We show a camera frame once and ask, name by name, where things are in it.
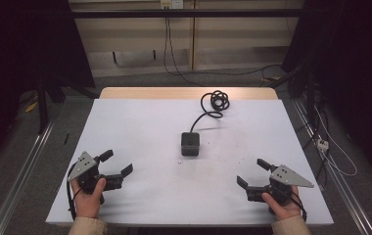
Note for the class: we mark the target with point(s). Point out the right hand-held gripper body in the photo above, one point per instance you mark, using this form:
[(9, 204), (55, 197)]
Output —
[(283, 179)]

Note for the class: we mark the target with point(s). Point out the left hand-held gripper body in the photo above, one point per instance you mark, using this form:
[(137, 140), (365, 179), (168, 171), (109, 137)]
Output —
[(84, 166)]

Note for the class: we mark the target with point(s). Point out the person's right hand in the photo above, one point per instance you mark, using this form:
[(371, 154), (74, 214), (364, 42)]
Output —
[(285, 210)]

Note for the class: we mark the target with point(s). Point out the person's left hand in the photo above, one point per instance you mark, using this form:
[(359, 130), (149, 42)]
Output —
[(87, 204)]

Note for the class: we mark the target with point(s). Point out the small black floor object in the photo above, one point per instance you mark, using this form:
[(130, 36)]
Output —
[(66, 138)]

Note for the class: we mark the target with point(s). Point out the white table mat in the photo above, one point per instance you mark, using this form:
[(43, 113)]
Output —
[(161, 182)]

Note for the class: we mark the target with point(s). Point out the white power strip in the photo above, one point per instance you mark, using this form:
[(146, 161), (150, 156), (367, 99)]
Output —
[(322, 145)]

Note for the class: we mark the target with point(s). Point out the black power adapter block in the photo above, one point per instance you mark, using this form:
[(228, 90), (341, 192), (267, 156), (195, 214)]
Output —
[(190, 143)]

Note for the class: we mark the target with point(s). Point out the black metal stand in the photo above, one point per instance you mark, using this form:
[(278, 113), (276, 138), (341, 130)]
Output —
[(42, 104)]

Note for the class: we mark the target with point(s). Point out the wooden table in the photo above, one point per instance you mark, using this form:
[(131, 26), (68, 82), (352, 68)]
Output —
[(161, 93)]

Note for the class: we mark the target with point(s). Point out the black curtain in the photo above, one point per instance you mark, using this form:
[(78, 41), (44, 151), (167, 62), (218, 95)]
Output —
[(17, 49), (353, 65)]

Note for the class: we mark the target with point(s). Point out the black horizontal metal bar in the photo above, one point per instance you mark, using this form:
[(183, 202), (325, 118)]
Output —
[(187, 13)]

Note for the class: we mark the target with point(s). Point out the aluminium floor rail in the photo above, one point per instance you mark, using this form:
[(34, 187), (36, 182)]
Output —
[(344, 189), (21, 176)]

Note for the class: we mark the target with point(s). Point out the white wall socket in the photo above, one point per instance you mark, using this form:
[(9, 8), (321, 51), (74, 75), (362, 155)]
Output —
[(171, 3)]

